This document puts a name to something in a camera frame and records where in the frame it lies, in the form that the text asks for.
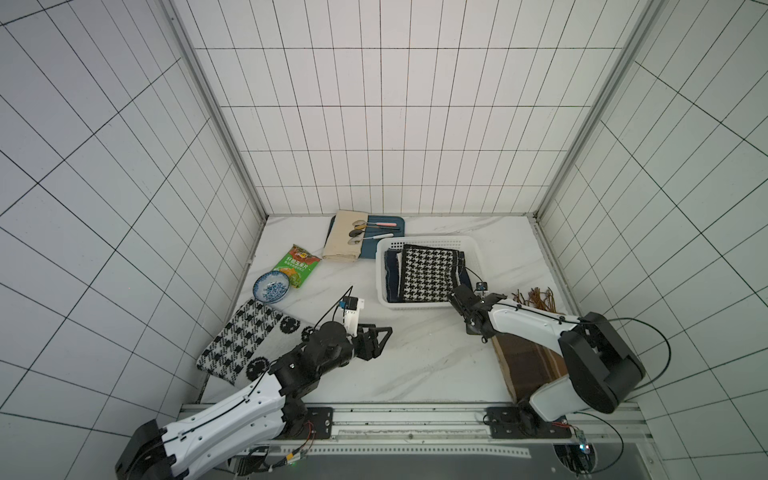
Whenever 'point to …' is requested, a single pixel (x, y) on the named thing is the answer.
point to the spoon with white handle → (357, 240)
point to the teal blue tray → (370, 246)
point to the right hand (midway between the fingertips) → (476, 324)
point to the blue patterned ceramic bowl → (271, 286)
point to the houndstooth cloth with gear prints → (249, 341)
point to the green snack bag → (297, 264)
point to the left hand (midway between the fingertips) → (379, 334)
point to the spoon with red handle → (379, 224)
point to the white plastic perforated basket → (469, 244)
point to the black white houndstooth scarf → (429, 274)
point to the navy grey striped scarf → (393, 273)
